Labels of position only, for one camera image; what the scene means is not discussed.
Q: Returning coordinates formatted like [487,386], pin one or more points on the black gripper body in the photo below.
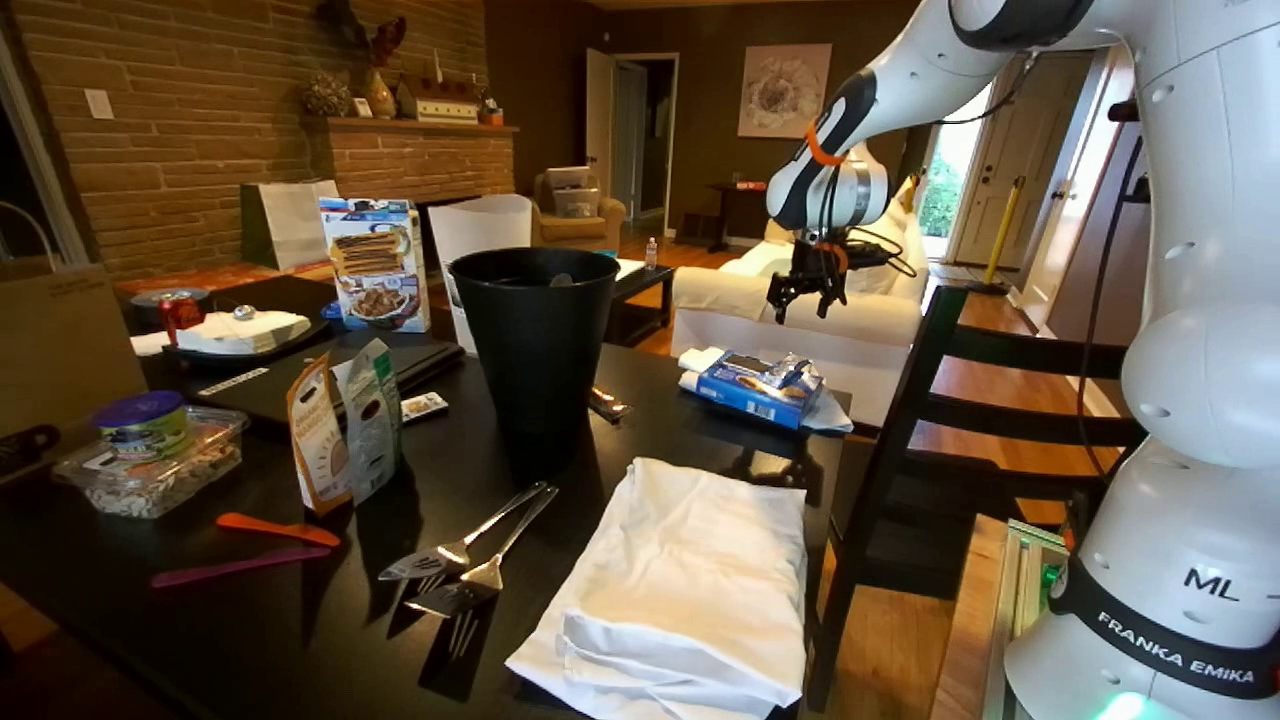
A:
[825,261]

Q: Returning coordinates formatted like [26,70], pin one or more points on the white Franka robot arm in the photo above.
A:
[1201,400]

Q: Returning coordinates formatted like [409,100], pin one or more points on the small mantel box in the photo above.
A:
[446,111]

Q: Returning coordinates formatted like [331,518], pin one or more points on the cereal box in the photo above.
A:
[372,265]

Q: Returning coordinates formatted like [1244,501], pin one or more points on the white sofa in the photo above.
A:
[721,301]

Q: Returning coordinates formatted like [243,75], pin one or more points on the dark side table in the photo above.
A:
[743,214]

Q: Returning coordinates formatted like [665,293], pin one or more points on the black coffee table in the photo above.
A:
[643,285]

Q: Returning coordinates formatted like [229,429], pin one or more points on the yellow stick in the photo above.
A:
[1005,224]

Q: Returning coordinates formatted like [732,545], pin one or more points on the black wooden chair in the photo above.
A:
[1013,354]

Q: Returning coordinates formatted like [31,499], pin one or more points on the small shiny packet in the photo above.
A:
[607,406]

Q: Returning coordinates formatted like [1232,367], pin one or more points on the tan armchair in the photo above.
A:
[581,230]

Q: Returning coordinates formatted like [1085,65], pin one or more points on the black plastic bin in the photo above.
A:
[533,361]

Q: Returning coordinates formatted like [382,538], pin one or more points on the white folded cloth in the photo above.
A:
[665,602]

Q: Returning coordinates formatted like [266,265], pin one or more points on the white translucent bin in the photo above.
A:
[464,224]

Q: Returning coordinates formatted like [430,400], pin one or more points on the wooden platform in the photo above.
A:
[964,624]

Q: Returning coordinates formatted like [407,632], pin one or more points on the small white remote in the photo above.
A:
[425,406]

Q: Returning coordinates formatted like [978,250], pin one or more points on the brick fireplace mantel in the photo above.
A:
[414,163]

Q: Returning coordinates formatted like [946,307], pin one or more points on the silver metal spatula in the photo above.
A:
[464,543]

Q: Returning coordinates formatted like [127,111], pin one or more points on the green white snack pouch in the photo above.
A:
[372,425]

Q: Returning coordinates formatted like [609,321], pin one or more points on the dried plant vase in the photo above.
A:
[377,94]

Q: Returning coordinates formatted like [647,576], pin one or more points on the black slotted spatula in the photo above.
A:
[461,647]

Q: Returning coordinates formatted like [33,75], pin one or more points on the brown white snack pouch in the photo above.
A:
[319,455]

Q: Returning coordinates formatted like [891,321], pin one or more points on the white paper stack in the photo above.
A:
[245,330]

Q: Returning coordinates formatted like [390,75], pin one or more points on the orange stick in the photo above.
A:
[283,529]

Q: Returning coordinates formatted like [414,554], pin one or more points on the brick hearth ledge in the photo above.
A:
[212,277]

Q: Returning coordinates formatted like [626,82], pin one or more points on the red cup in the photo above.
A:
[179,317]

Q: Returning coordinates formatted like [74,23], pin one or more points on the purple stick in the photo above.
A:
[227,568]

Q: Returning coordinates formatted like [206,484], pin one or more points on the clear plastic container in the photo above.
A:
[145,484]

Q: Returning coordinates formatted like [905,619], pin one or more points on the brown paper bag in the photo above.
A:
[61,344]

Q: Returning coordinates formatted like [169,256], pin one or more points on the framed wall picture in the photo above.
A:
[783,85]

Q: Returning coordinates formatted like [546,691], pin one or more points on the white door frame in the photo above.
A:
[593,134]

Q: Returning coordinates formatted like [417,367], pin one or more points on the white light switch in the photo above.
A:
[101,106]

